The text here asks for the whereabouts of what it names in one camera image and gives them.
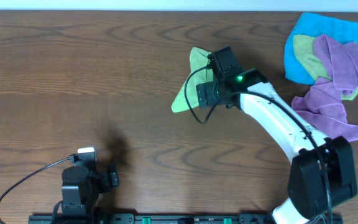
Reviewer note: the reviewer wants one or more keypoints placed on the light green cloth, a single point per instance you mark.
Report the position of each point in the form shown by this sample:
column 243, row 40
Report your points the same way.
column 198, row 59

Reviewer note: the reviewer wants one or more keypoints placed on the olive green cloth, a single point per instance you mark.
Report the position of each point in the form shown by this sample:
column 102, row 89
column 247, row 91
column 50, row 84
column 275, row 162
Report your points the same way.
column 325, row 57

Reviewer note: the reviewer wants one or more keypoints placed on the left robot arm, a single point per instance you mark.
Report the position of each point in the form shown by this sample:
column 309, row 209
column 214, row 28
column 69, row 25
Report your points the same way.
column 81, row 187

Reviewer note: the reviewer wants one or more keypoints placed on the blue cloth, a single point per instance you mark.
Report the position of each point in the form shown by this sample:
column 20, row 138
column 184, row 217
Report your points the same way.
column 315, row 25

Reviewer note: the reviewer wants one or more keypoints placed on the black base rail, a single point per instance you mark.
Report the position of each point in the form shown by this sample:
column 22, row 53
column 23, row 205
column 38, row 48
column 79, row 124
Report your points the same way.
column 127, row 218

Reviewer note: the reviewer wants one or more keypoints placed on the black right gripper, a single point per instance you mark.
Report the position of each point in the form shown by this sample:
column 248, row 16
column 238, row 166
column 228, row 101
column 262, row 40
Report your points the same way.
column 207, row 88

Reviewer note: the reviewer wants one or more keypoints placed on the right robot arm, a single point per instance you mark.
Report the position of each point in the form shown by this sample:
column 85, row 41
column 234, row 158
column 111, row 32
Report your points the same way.
column 322, row 172

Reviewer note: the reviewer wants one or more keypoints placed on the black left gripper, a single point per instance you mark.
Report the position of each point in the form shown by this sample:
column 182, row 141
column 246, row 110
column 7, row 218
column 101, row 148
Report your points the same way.
column 106, row 177

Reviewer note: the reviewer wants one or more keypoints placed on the purple cloth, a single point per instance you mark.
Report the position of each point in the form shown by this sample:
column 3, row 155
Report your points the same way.
column 322, row 107

